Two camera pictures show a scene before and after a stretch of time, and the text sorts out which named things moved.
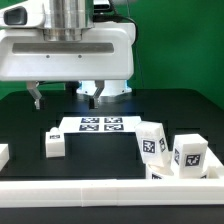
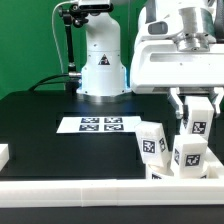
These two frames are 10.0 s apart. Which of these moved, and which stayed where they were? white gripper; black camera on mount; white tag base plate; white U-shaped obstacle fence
Moved: white gripper
Stayed: white tag base plate; white U-shaped obstacle fence; black camera on mount
